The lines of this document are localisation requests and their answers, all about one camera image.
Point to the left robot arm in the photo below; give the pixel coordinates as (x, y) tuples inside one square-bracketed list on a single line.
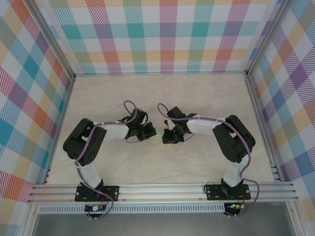
[(115, 131)]

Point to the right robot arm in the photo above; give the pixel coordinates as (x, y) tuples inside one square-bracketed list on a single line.
[(199, 126)]

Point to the small black circuit board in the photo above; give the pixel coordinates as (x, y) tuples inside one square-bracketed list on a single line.
[(94, 208)]

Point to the grey metal panel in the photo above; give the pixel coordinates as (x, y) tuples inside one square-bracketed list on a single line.
[(160, 225)]

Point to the circuit board with green light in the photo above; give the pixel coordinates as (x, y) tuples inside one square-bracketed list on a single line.
[(235, 206)]

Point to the wide aluminium mounting rail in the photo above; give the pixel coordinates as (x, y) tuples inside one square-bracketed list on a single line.
[(160, 193)]

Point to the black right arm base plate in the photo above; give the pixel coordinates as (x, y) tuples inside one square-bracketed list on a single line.
[(212, 193)]

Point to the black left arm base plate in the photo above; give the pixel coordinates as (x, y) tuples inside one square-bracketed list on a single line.
[(112, 193)]

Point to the aluminium frame rail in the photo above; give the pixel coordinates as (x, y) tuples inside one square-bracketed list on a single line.
[(62, 118), (261, 123)]

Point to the aluminium frame post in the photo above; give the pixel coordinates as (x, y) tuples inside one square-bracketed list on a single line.
[(265, 37), (54, 41)]

